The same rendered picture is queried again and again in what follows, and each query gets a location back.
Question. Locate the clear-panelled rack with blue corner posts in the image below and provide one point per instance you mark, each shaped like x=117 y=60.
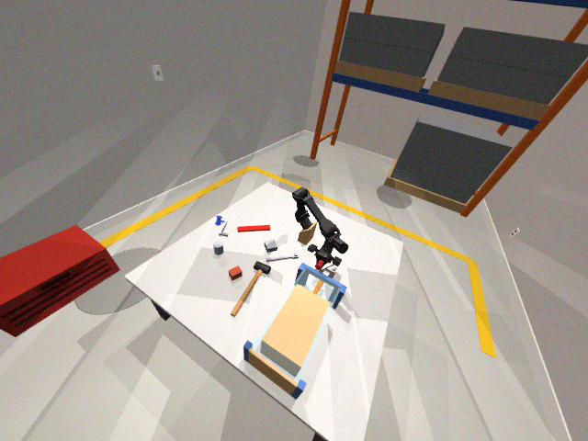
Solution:
x=283 y=348

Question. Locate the black-headed mallet with wooden handle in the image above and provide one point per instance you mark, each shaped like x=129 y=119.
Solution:
x=262 y=268

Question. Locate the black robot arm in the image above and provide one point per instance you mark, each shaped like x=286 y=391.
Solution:
x=303 y=198

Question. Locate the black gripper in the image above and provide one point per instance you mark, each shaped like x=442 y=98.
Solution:
x=336 y=260

